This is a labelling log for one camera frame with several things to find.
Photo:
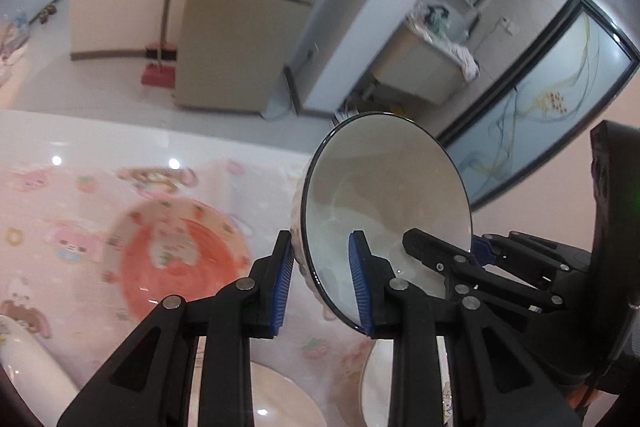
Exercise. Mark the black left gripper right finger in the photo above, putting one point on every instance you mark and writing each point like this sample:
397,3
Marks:
425,356

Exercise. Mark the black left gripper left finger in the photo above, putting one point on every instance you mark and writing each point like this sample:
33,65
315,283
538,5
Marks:
147,380

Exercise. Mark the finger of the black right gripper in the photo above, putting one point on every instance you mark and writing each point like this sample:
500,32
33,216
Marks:
430,256

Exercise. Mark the white black-rimmed bowl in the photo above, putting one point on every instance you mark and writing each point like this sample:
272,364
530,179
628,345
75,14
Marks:
383,175

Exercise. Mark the pink strawberry rabbit bowl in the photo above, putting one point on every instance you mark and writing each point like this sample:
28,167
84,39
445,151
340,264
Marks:
174,246

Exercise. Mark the cartoon cat white plate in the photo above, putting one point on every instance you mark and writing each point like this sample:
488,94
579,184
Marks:
38,379

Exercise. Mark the white bowl at bottom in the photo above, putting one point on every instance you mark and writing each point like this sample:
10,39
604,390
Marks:
278,401

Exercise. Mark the grey vanity cabinet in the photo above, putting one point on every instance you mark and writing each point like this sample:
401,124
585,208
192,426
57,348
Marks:
420,59

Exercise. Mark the glass sliding door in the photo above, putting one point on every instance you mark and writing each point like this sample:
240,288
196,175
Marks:
567,77

